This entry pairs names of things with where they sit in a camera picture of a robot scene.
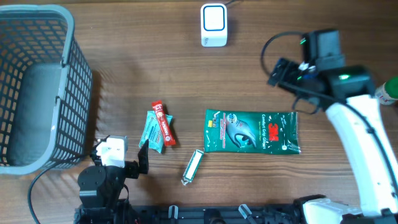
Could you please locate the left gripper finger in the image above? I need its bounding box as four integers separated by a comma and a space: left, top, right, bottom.
138, 139, 149, 174
95, 136, 109, 146

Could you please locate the white teal wipes pack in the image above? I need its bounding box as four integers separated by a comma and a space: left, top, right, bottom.
139, 111, 164, 153

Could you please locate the red snack stick packet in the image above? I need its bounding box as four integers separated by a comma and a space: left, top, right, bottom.
152, 100, 176, 146

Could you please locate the green white small box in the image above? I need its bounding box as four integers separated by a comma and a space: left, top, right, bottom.
181, 149, 204, 185

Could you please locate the green 3M gloves package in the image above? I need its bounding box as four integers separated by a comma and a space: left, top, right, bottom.
203, 110, 301, 155

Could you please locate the green lid jar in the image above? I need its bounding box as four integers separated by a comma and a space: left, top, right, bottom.
375, 77, 398, 105

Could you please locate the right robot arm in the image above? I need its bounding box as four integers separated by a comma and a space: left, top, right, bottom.
267, 29, 397, 223

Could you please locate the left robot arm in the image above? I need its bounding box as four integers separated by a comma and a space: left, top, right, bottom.
74, 135, 149, 224

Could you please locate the white barcode scanner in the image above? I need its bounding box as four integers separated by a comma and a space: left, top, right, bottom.
200, 3, 228, 47

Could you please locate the grey plastic mesh basket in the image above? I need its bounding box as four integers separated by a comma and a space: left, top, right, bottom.
1, 4, 93, 175

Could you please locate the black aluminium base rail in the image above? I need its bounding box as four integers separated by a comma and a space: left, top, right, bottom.
73, 203, 351, 224

